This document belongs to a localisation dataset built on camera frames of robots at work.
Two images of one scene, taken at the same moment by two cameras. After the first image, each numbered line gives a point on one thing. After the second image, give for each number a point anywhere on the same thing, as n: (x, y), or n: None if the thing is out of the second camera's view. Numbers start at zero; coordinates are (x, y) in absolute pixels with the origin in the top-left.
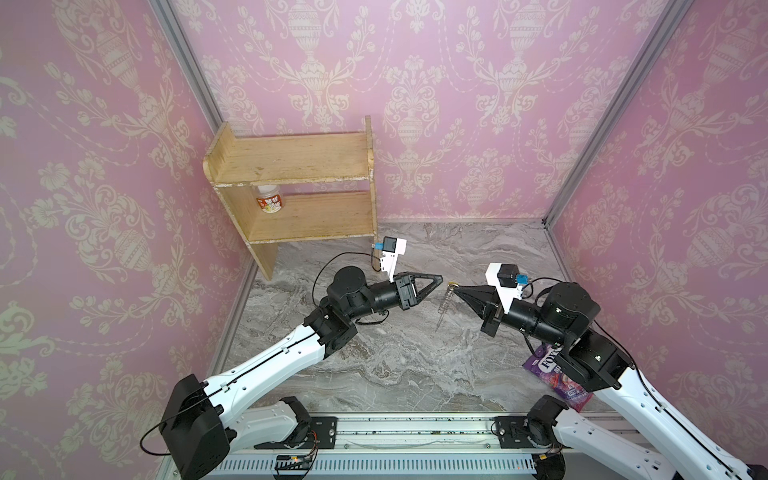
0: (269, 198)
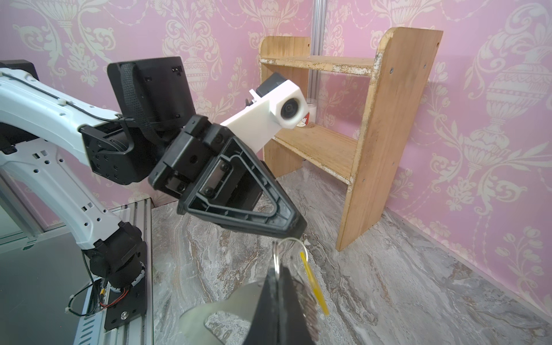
0: (310, 116)
